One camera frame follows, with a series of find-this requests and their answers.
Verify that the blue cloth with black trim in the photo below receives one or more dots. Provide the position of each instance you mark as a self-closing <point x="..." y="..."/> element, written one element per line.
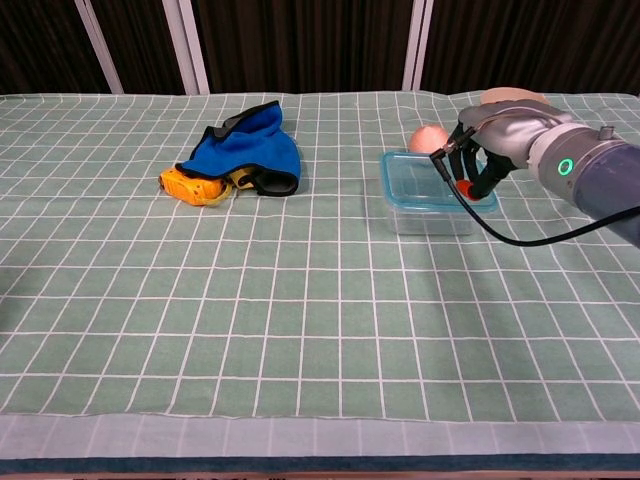
<point x="250" y="150"/>

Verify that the clear plastic container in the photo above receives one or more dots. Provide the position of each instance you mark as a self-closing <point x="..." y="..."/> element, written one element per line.
<point x="425" y="224"/>

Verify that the beige bowl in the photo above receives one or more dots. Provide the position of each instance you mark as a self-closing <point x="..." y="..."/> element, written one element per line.
<point x="510" y="94"/>

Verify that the dark pleated curtain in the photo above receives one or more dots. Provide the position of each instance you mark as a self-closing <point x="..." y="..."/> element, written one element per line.
<point x="300" y="45"/>

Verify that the teal container lid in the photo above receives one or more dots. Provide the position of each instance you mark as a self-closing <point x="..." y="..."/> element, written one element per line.
<point x="410" y="182"/>

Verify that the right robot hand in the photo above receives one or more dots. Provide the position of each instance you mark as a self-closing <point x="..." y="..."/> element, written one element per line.
<point x="510" y="132"/>

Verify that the thin white frame post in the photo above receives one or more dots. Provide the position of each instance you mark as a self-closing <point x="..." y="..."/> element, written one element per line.
<point x="100" y="47"/>

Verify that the wide white frame post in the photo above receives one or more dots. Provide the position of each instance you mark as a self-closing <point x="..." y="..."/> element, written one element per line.
<point x="186" y="47"/>

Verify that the green checked tablecloth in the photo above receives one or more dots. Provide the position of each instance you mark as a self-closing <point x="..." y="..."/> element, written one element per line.
<point x="150" y="300"/>

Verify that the pink onion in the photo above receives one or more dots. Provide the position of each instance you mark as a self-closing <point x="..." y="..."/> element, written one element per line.
<point x="427" y="139"/>

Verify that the yellow tape measure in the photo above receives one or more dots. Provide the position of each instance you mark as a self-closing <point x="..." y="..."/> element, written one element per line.
<point x="190" y="187"/>

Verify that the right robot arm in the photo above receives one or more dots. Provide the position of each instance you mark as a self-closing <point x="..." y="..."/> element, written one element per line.
<point x="595" y="175"/>

